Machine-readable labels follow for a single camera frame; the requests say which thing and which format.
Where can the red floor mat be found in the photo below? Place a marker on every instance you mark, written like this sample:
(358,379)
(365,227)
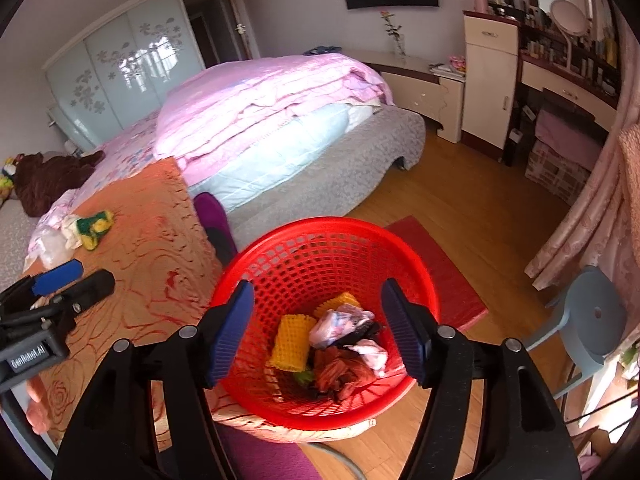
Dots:
(445,270)

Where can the purple slipper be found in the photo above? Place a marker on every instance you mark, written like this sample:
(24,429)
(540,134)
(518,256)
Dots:
(215,225)

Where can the cream tall cabinet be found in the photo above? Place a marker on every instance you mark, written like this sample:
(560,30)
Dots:
(490,80)

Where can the green plastic wrapper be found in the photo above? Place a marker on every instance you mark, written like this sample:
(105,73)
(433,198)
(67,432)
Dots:
(303,377)

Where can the green and yellow sponge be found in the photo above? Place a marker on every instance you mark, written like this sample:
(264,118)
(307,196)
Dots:
(95,227)

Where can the yellow foam net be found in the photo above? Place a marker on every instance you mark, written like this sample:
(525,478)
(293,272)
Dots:
(340,304)
(290,342)

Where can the rose in glass vase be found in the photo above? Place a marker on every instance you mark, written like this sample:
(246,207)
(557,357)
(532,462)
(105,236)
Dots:
(395,35)

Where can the pink floral bed sheet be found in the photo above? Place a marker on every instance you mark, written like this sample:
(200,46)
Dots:
(120,160)

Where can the grey plastic stool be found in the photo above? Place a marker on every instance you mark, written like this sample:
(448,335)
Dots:
(592,325)

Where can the orange and black garment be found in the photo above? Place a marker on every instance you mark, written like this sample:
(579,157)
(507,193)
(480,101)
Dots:
(345,372)

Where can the pale blue duvet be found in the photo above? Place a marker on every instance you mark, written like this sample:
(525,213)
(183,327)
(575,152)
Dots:
(280,155)

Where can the pink cloth on seat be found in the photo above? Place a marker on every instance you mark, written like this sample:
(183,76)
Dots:
(570,135)

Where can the grey patterned bed frame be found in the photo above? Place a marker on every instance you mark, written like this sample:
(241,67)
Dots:
(350,170)

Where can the glass flower wardrobe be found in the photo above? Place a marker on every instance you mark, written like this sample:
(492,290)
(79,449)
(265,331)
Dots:
(120,65)

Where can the cream dressing table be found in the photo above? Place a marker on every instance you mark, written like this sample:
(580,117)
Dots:
(565,75)

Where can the printed wrapper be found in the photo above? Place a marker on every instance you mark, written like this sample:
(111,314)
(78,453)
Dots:
(335,327)

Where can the white knitted cloth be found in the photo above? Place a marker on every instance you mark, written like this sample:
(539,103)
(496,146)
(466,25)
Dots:
(71,230)

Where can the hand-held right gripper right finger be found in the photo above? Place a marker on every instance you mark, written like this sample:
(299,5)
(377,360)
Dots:
(404,332)

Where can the cream low cabinet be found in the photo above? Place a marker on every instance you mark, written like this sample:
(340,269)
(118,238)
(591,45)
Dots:
(420,90)

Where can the clear plastic bag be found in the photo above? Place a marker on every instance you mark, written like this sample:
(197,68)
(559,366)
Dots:
(50,247)

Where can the dark clothing on bed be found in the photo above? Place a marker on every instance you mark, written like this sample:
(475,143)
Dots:
(322,50)

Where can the purple floor mat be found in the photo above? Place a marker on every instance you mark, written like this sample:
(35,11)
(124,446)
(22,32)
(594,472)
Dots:
(275,455)

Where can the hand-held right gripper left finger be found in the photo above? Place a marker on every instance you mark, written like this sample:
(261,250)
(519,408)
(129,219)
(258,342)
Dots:
(231,332)

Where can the pink patterned curtain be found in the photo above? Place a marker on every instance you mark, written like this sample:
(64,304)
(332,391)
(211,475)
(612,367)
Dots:
(590,200)

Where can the round standing mirror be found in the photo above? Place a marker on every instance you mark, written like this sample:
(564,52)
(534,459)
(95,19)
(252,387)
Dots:
(570,20)

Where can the yellow plush toy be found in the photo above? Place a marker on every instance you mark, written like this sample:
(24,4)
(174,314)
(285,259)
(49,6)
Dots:
(6,180)

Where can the person's left hand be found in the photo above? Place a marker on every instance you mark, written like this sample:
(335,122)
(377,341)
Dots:
(39,410)

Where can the large brown teddy bear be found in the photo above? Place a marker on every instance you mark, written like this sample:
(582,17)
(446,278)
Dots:
(50,180)

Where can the pink duvet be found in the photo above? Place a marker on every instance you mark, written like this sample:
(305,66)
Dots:
(270,100)

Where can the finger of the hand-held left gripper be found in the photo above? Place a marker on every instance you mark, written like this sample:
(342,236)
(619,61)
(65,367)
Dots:
(90,287)
(57,275)

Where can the red plastic basket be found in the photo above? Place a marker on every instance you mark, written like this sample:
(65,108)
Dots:
(300,260)

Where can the checked storage seat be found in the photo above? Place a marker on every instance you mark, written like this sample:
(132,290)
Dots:
(555,170)

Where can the pink item on cabinet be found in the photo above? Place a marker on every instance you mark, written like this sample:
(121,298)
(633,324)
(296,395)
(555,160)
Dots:
(457,63)

